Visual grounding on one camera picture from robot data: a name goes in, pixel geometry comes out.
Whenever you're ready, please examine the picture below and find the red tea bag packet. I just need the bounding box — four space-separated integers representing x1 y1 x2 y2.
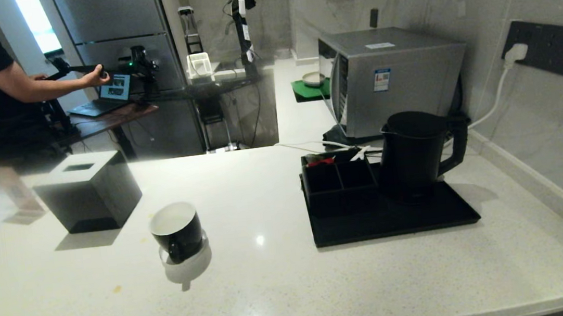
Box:
306 156 337 168

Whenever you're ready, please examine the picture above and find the black cup white inside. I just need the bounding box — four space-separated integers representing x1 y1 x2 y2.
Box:
147 199 207 267

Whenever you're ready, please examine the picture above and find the black electric kettle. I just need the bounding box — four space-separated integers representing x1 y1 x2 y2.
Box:
372 105 476 207

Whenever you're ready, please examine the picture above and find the black compartment organizer box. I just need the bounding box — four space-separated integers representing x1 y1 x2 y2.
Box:
299 145 380 198

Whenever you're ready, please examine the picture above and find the green mat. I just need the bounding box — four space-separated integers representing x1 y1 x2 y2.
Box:
291 77 332 104

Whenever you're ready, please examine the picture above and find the small grey bowl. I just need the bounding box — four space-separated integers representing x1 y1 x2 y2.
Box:
302 71 327 89

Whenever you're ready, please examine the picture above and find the white basket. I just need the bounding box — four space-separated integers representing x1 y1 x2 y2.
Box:
185 52 214 80

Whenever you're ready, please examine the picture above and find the black serving tray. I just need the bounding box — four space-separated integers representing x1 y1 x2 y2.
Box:
300 151 483 249

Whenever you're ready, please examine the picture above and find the silver microwave oven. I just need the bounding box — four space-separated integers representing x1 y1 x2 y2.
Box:
316 19 476 143

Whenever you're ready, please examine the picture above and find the wooden desk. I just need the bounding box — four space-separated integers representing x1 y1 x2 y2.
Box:
49 99 164 168

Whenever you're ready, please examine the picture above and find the silver refrigerator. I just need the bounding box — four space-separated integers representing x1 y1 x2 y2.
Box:
51 0 207 168

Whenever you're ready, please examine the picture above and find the laptop computer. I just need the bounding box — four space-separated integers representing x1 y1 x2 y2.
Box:
65 72 135 121

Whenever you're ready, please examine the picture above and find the grey tissue box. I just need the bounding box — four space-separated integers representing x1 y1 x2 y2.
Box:
30 147 146 238

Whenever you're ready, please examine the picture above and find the white power plug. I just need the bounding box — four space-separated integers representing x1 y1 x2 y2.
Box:
503 43 531 70

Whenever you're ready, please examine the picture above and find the white power cable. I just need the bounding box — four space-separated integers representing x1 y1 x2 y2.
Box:
435 66 517 149

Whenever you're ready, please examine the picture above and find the black wall socket panel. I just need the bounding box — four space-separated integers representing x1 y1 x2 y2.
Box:
497 16 563 83

